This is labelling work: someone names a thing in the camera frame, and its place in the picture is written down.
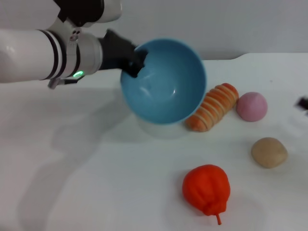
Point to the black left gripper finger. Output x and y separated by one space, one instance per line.
138 62

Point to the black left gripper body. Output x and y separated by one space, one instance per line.
115 53

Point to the blue bowl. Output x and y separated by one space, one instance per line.
168 84

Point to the orange toy fruit with stem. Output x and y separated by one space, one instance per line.
207 187

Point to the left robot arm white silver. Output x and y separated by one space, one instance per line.
36 55

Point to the pink round bun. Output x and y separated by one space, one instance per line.
251 107

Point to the beige round bun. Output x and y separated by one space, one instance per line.
269 152

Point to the striped orange bread roll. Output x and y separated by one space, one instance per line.
214 106

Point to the left wrist camera black silver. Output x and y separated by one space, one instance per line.
86 12

